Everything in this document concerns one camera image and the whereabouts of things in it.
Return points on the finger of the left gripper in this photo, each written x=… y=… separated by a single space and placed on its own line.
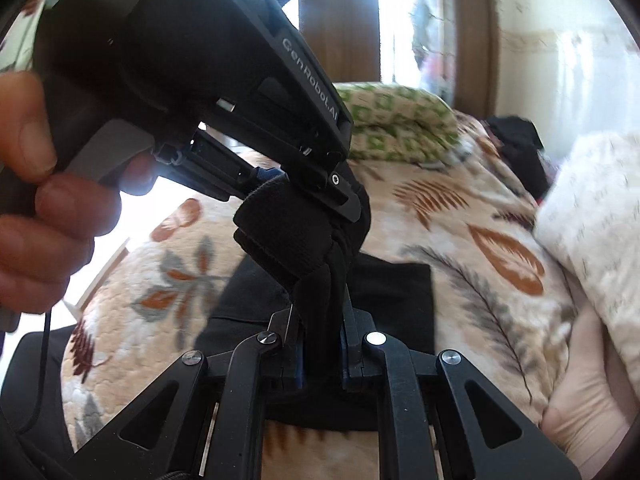
x=206 y=166
x=332 y=187

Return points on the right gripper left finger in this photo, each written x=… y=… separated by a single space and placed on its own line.
x=203 y=418

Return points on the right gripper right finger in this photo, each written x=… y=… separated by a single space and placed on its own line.
x=439 y=417

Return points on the black pants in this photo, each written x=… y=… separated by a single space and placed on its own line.
x=299 y=253

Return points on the black clothing pile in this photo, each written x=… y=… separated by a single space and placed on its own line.
x=519 y=146

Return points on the person's left hand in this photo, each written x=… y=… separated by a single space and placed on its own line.
x=40 y=254

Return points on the green patterned folded quilt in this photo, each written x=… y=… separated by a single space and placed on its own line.
x=398 y=123

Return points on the leaf patterned bed blanket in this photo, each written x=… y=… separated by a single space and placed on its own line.
x=499 y=299

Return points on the stained glass wooden door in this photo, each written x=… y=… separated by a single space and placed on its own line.
x=447 y=47

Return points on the white floral quilt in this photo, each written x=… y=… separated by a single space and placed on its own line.
x=589 y=222

